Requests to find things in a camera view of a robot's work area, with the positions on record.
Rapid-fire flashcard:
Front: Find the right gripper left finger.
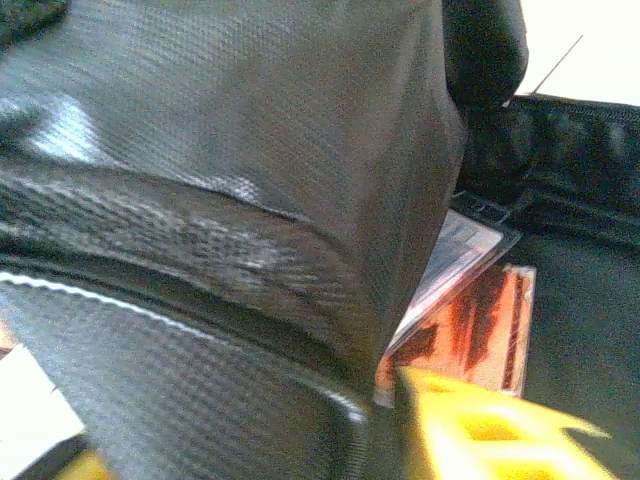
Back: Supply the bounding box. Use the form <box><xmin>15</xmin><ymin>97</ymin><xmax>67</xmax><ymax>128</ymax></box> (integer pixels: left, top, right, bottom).
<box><xmin>0</xmin><ymin>343</ymin><xmax>119</xmax><ymax>480</ymax></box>

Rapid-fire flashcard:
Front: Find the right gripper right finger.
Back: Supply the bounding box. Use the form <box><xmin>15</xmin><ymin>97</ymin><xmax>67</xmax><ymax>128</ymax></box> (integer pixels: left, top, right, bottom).
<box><xmin>394</xmin><ymin>366</ymin><xmax>614</xmax><ymax>480</ymax></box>

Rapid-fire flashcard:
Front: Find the orange snack packet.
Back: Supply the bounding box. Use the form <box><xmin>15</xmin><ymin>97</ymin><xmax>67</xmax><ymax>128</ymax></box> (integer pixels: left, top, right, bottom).
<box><xmin>373</xmin><ymin>263</ymin><xmax>539</xmax><ymax>407</ymax></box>

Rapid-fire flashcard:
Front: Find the red packet with barcode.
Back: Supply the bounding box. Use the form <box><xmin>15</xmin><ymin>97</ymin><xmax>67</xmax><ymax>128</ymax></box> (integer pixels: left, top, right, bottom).
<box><xmin>387</xmin><ymin>208</ymin><xmax>522</xmax><ymax>354</ymax></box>

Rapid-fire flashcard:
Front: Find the black backpack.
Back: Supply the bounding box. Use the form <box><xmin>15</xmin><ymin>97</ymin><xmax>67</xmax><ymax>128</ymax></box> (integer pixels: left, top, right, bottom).
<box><xmin>0</xmin><ymin>0</ymin><xmax>640</xmax><ymax>480</ymax></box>

